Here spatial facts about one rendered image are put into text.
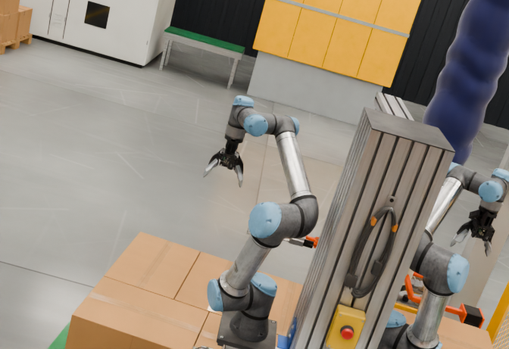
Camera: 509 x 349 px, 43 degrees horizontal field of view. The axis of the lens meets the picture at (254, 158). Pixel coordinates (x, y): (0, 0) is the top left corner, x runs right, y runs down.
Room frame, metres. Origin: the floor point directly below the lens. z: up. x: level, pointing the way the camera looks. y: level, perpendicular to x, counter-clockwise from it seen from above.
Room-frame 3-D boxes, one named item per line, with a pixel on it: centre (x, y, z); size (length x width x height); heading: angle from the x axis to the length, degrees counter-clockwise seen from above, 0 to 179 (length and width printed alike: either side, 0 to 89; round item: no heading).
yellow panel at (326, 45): (10.38, -0.59, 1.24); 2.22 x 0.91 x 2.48; 91
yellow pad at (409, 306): (2.61, -0.75, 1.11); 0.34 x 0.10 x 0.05; 89
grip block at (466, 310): (2.44, -1.05, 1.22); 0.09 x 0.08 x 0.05; 179
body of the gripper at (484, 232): (2.34, -0.91, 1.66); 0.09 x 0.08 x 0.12; 1
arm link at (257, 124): (2.25, 0.03, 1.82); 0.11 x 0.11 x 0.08; 31
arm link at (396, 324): (2.17, -0.66, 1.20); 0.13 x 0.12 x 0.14; 61
